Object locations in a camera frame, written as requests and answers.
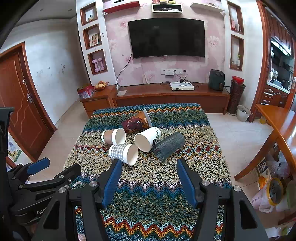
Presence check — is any red wall shelf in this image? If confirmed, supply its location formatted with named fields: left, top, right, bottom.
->
left=102, top=1, right=140, bottom=14

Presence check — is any dark grey ribbed plastic cup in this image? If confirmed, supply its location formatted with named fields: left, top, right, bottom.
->
left=151, top=132, right=186, bottom=161

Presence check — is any colourful zigzag knitted blanket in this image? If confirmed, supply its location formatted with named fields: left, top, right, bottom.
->
left=63, top=103, right=233, bottom=241

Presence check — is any white box wall shelf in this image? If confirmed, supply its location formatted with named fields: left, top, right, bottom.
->
left=151, top=3, right=184, bottom=14

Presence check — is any small wooden side cabinet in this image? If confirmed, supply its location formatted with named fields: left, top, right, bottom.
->
left=80, top=84, right=117, bottom=118

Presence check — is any red gift box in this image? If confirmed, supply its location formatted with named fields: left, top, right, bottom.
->
left=77, top=83, right=95, bottom=100

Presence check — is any white paper cup green print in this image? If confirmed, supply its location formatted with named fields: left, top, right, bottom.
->
left=134, top=126, right=162, bottom=153

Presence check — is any pink plastic bag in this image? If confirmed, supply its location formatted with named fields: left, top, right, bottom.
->
left=252, top=188, right=274, bottom=213

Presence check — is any white waste bin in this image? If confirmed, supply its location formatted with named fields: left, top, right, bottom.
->
left=236, top=105, right=252, bottom=122

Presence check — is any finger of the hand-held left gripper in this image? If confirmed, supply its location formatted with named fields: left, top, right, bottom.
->
left=8, top=157, right=51, bottom=186
left=11, top=163, right=82, bottom=205

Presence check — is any brown wooden door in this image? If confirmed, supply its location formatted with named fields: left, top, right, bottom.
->
left=0, top=42, right=57, bottom=163

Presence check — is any white set-top box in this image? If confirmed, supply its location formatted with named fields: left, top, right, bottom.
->
left=169, top=82, right=195, bottom=91

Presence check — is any colourful wall picture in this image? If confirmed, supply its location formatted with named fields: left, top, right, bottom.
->
left=7, top=134, right=22, bottom=163

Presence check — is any dark red printed paper cup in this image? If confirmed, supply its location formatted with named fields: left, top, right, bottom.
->
left=122, top=108, right=153, bottom=134

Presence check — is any tall brown basket red lid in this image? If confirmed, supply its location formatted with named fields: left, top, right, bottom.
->
left=227, top=76, right=246, bottom=115

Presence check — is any orange wooden table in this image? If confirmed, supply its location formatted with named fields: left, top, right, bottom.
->
left=234, top=103, right=296, bottom=181

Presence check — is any wooden kitchen door frame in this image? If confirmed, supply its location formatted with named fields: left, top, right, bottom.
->
left=251, top=0, right=296, bottom=121

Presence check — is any dark grey air fryer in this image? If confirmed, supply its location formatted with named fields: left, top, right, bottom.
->
left=208, top=69, right=225, bottom=91

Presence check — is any black television cable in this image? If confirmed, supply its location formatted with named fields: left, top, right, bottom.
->
left=116, top=53, right=133, bottom=87

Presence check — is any brown and white paper cup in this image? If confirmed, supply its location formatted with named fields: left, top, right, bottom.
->
left=101, top=128, right=126, bottom=144

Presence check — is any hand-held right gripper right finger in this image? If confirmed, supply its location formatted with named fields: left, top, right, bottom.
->
left=176, top=159, right=270, bottom=241

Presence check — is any bowl of fruit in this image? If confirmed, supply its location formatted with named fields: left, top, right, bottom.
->
left=94, top=81, right=109, bottom=91

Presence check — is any white plastic bag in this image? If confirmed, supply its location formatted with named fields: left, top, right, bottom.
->
left=267, top=151, right=290, bottom=179

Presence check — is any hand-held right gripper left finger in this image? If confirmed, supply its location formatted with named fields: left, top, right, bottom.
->
left=31, top=159, right=123, bottom=241

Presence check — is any orange and blue carton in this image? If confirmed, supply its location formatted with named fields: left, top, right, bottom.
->
left=254, top=158, right=272, bottom=193

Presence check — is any black flat television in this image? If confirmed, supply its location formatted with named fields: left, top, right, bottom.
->
left=128, top=18, right=206, bottom=59

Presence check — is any grey checked paper cup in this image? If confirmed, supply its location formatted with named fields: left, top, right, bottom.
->
left=109, top=144, right=139, bottom=166

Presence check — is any long wooden television cabinet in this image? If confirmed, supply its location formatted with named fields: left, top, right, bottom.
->
left=112, top=83, right=231, bottom=114

